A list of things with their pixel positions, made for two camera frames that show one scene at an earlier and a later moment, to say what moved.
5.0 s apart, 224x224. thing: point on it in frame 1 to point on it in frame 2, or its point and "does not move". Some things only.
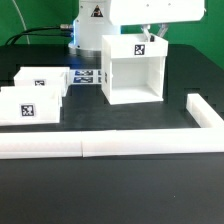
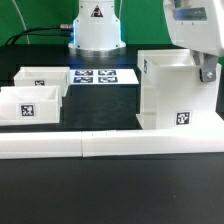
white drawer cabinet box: x=133 y=68 to x=173 y=94
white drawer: x=44 y=76 does not move
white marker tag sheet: x=85 y=76 does not move
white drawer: x=21 y=105 does not move
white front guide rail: x=104 y=143 does not move
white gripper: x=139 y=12 to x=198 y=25
